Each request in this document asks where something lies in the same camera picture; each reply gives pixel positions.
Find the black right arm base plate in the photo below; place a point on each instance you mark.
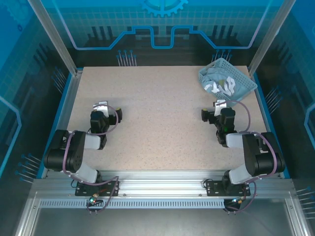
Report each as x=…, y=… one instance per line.
x=214, y=189

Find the light blue perforated plastic basket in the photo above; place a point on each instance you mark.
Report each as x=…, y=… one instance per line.
x=246, y=81

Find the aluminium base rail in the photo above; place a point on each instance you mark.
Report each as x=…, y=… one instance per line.
x=160, y=184

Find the blue-edged aluminium side rail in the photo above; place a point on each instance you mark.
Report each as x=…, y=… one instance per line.
x=269, y=123
x=66, y=115

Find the light blue printed t-shirt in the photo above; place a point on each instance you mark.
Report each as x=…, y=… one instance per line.
x=221, y=83

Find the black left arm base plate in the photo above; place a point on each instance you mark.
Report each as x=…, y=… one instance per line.
x=83, y=189

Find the aluminium frame post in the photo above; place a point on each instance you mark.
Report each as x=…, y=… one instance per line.
x=56, y=41
x=268, y=41

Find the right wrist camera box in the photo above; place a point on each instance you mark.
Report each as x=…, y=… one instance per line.
x=218, y=109

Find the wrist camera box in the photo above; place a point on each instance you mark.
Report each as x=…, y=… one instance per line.
x=102, y=108
x=218, y=109

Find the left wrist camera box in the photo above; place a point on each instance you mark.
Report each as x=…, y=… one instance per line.
x=102, y=108

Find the small connector with LED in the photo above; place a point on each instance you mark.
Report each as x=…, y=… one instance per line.
x=93, y=199
x=236, y=200

